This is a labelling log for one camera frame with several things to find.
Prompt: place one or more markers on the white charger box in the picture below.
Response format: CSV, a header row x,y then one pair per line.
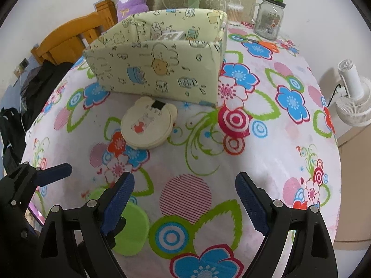
x,y
171,35

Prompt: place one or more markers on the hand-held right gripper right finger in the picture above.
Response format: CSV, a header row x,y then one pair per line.
x,y
252,205

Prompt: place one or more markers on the green rounded case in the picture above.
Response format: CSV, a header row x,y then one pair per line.
x,y
133,231

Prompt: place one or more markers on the yellow cartoon print storage box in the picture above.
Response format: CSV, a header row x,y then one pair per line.
x,y
162,72

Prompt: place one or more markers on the floral tablecloth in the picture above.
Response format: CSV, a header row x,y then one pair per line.
x,y
260,121

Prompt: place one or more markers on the cream bear-shaped case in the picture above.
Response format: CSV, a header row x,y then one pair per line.
x,y
145,130

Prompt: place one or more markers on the glass mug jar green lid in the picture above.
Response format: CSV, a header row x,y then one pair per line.
x,y
268,20

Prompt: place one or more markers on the black bag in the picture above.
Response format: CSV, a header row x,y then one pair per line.
x,y
10,139

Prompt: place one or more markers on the black jacket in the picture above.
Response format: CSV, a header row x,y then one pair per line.
x,y
43,87

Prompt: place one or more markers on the white desk fan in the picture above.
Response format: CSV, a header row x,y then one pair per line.
x,y
353,107

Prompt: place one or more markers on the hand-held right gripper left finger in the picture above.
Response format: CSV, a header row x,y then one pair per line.
x,y
117,205

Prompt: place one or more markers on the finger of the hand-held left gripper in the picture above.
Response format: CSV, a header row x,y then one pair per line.
x,y
55,172

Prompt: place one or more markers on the wooden chair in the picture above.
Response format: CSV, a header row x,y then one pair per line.
x,y
66,34

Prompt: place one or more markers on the purple plush toy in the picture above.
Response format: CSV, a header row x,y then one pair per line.
x,y
130,3

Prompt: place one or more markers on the cotton swab jar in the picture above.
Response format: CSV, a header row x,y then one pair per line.
x,y
234,14

